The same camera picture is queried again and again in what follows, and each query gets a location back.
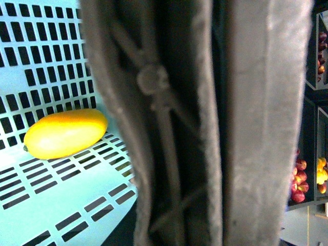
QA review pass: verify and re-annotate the yellow mango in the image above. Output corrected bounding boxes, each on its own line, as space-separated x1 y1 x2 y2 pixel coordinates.
24 109 108 159

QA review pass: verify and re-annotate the light blue plastic basket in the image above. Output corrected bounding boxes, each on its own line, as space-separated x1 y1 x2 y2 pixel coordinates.
1 1 137 245

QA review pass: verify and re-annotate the brown basket handle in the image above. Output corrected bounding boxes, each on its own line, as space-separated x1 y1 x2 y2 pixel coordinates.
80 1 315 245

